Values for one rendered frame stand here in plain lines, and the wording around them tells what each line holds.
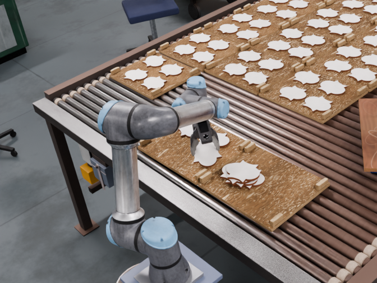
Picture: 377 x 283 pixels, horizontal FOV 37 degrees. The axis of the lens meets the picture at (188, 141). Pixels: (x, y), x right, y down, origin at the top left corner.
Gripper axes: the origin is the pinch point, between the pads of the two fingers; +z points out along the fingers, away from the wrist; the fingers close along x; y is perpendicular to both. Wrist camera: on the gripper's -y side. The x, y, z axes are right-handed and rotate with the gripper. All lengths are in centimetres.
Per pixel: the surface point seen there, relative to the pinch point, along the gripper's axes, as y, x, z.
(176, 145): 17.6, 10.9, 5.2
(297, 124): 18, -47, 7
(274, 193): -28.3, -21.8, 5.2
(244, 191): -23.4, -11.0, 5.3
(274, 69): 69, -51, 4
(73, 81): 97, 59, 4
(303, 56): 76, -69, 4
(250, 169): -16.6, -15.4, 0.5
